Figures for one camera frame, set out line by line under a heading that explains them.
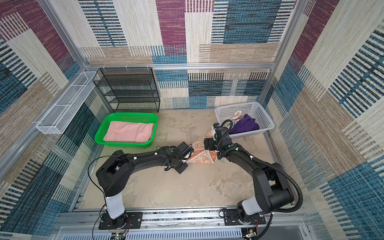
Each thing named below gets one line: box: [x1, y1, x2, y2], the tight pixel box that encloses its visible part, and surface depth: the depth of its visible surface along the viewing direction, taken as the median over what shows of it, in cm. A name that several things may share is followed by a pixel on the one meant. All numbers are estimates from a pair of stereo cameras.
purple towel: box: [229, 114, 260, 135], surface depth 104 cm
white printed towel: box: [231, 110, 244, 123], surface depth 114 cm
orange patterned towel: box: [186, 130, 218, 164], surface depth 96 cm
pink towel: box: [103, 121, 155, 143], surface depth 107 cm
